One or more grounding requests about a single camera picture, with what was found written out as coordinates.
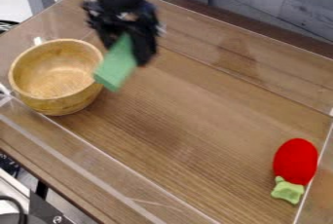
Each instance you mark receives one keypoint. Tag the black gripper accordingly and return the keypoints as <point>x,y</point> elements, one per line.
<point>141,21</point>

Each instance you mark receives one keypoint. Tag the green rectangular block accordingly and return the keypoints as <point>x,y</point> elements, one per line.
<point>118,64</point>

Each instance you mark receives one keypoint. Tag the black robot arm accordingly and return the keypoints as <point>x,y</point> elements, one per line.
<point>121,6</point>

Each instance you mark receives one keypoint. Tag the wooden bowl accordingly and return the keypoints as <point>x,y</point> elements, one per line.
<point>51,76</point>

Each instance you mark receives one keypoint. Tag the black table leg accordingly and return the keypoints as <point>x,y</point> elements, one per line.
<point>42,190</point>

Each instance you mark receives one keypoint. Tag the red plush strawberry toy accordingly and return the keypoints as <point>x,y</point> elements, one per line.
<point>295,166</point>

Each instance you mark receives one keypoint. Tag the black device with screw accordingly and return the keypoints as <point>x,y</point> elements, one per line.
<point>38,212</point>

